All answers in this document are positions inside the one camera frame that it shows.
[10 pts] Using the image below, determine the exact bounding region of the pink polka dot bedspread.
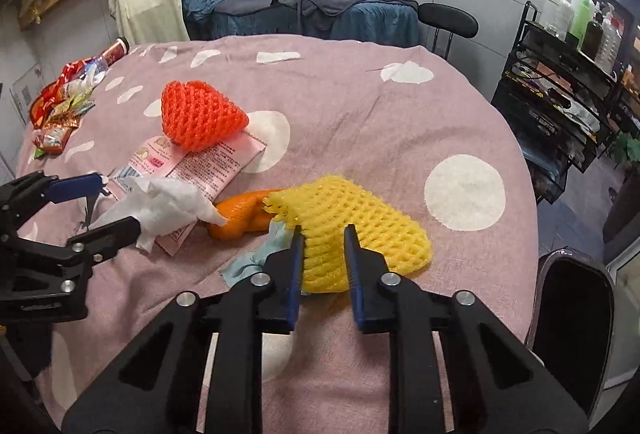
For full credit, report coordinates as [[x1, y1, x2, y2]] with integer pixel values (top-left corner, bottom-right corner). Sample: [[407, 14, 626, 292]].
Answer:
[[17, 36, 538, 433]]

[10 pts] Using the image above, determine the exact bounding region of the black trash bin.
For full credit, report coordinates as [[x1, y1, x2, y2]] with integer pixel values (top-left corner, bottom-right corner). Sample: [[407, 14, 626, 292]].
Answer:
[[525, 247, 615, 417]]

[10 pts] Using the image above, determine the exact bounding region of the black wire shelf cart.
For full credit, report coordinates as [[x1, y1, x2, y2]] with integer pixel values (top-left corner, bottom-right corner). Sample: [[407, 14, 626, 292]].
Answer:
[[491, 2, 615, 203]]

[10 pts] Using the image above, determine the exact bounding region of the potted green plant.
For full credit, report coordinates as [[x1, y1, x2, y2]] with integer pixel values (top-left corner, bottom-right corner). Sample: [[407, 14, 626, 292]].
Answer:
[[612, 132, 640, 174]]

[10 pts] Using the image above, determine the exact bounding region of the yellow foam fruit net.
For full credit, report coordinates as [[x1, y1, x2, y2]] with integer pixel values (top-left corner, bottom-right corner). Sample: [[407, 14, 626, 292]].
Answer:
[[261, 173, 434, 295]]

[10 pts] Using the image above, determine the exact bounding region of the orange peel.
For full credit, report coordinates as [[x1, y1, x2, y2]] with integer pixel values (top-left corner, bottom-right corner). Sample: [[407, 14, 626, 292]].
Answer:
[[206, 189, 277, 241]]

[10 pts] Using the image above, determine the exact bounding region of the red snack bags pile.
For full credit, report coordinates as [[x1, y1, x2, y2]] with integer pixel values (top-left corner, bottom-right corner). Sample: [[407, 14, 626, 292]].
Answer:
[[28, 58, 97, 159]]

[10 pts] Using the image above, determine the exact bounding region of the clear plastic water bottle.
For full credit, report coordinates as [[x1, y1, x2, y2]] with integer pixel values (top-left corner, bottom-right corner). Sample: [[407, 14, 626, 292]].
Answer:
[[80, 37, 130, 87]]

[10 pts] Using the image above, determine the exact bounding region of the pink snack packet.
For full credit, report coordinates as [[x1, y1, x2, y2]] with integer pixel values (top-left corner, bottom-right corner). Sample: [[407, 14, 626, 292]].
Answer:
[[106, 131, 269, 259]]

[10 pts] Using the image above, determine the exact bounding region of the green bottle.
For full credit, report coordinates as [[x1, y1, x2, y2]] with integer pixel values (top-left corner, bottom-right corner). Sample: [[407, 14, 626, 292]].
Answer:
[[568, 0, 594, 48]]

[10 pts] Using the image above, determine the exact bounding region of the blue covered massage bed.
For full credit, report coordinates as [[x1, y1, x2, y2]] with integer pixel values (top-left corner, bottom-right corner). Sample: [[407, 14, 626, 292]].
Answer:
[[184, 0, 421, 48]]

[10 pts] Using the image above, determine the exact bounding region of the teal crumpled wrapper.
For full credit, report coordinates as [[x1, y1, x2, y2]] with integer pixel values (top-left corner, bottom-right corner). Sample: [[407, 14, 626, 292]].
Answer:
[[220, 222, 293, 288]]

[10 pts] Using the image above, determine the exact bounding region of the orange foam fruit net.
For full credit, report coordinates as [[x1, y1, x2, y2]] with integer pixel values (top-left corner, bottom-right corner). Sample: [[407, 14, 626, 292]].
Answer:
[[160, 80, 250, 153]]

